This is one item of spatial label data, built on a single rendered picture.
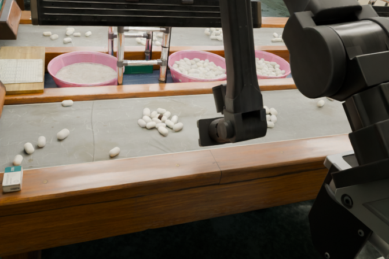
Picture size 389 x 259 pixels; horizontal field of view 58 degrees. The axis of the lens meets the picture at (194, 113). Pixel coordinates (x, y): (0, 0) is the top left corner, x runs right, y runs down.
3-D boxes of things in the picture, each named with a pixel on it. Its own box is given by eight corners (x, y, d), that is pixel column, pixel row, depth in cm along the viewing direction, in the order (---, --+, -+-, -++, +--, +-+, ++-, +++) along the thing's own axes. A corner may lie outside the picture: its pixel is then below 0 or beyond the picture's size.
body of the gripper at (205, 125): (195, 119, 85) (205, 117, 78) (233, 116, 88) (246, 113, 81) (198, 146, 85) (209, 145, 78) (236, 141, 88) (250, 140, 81)
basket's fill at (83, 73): (122, 101, 127) (123, 87, 124) (56, 104, 119) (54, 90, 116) (114, 72, 144) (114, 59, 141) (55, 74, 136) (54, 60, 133)
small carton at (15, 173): (21, 190, 76) (19, 183, 75) (3, 192, 75) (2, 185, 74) (22, 171, 81) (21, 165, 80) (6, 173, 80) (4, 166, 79)
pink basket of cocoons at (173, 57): (241, 91, 147) (246, 70, 141) (193, 107, 131) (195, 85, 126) (200, 65, 162) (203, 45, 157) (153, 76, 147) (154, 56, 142)
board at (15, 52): (43, 92, 110) (43, 89, 109) (-11, 95, 105) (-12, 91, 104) (45, 48, 135) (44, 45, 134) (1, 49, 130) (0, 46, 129)
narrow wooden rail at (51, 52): (369, 67, 194) (377, 48, 188) (3, 79, 133) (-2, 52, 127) (362, 62, 198) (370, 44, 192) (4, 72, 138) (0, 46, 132)
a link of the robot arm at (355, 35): (374, 102, 32) (421, 92, 33) (336, 5, 34) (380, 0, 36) (320, 128, 40) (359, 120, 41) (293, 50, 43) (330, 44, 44)
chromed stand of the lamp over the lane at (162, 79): (179, 128, 118) (197, -4, 94) (119, 133, 112) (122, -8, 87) (165, 99, 133) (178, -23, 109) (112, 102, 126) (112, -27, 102)
